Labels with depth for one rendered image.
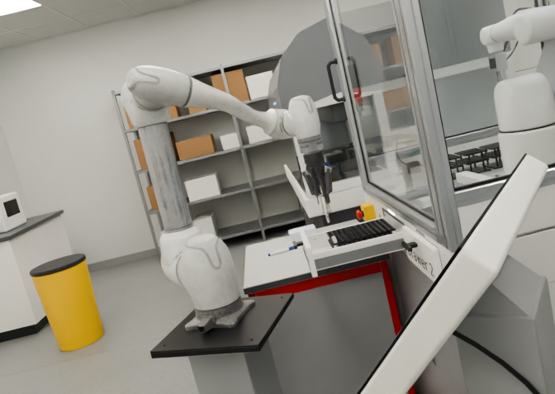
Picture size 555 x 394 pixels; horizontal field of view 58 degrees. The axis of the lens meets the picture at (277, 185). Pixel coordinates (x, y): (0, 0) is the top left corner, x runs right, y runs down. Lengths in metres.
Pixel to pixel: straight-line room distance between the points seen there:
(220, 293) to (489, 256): 1.11
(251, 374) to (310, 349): 0.49
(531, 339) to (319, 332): 1.32
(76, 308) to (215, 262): 2.64
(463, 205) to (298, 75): 1.44
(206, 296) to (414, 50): 0.94
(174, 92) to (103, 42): 4.76
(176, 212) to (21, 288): 3.22
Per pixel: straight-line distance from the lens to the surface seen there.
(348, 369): 2.16
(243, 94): 5.57
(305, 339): 2.08
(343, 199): 2.63
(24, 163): 6.66
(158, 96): 1.60
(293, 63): 2.57
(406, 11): 1.28
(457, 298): 0.62
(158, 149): 1.73
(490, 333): 0.85
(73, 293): 4.10
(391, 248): 1.75
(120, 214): 6.37
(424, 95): 1.27
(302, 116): 1.82
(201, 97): 1.64
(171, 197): 1.74
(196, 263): 1.58
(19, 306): 4.91
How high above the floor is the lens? 1.39
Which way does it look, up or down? 9 degrees down
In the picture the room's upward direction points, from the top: 14 degrees counter-clockwise
